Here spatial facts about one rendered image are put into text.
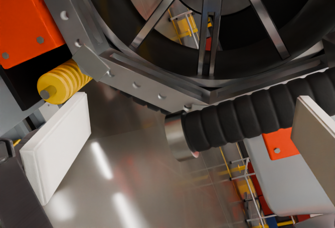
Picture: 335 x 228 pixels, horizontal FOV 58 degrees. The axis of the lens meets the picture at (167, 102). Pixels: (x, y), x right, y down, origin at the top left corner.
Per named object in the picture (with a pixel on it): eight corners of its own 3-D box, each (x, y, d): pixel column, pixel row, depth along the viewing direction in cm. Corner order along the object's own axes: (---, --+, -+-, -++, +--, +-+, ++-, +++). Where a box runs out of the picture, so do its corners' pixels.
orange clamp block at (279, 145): (250, 97, 54) (264, 139, 57) (254, 116, 47) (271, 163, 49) (290, 84, 52) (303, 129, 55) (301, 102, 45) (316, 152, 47)
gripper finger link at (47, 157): (46, 207, 14) (30, 206, 14) (91, 133, 20) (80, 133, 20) (35, 150, 12) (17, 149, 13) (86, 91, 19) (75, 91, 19)
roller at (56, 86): (100, 66, 78) (120, 58, 76) (39, 115, 51) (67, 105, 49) (90, 46, 76) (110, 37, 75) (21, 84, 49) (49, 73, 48)
